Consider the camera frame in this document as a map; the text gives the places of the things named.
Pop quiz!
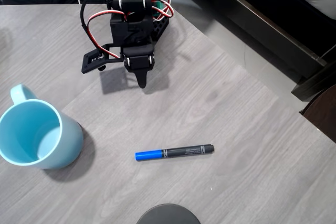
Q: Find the black cable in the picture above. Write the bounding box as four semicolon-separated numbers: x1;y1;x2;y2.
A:
79;0;119;51

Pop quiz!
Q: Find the black round camera stand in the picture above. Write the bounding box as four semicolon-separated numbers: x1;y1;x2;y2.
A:
136;203;202;224

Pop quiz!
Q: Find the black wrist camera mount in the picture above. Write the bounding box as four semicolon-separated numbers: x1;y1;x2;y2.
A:
80;43;124;76

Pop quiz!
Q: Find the dark brown furniture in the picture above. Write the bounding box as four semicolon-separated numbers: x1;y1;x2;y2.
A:
299;84;336;141

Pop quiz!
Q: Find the blue capped grey marker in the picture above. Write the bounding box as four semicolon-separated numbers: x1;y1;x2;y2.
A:
134;144;215;162

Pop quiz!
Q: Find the light blue mug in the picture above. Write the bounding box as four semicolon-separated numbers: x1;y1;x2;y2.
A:
0;84;85;170

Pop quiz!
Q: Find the dark wooden bed frame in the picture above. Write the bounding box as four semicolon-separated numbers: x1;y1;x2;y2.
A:
167;0;336;102

